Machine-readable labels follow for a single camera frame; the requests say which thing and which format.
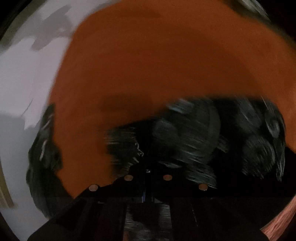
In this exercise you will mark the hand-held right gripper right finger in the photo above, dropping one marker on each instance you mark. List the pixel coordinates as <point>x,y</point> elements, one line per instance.
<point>168,185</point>

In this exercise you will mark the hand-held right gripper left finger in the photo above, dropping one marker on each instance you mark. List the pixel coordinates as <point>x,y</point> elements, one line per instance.
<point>129,185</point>

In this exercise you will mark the black paisley print garment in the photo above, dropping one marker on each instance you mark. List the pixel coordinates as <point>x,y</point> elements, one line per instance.
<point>196,134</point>

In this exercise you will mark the dark grey denim garment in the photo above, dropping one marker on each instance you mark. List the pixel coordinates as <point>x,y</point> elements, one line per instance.
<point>44,162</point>

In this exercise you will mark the beige curtain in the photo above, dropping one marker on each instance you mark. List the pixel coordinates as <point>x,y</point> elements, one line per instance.
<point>4,190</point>

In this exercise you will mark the orange fleece blanket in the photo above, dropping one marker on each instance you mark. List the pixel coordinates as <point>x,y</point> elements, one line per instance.
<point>150,58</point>

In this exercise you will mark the folded grey garment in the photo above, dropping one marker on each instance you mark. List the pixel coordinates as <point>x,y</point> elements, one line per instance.
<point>252,9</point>

